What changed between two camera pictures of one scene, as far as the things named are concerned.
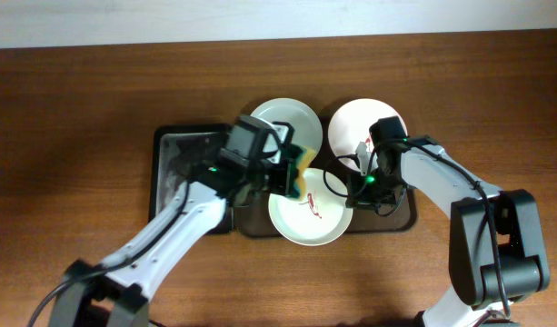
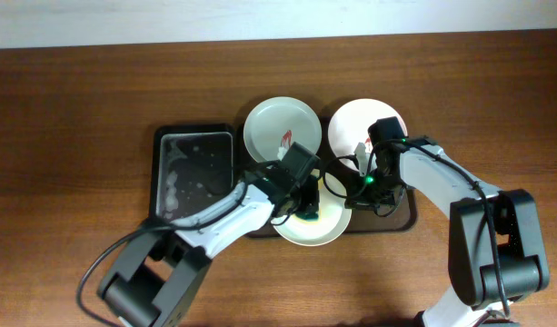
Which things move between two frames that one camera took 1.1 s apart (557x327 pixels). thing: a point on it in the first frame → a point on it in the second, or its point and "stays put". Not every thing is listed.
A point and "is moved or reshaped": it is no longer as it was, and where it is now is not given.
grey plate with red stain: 305,123 stays put
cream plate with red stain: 319,215 stays put
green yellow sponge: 303,156 is moved or reshaped
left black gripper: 282,175 → 308,201
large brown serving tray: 251,209 stays put
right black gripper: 366,194 stays put
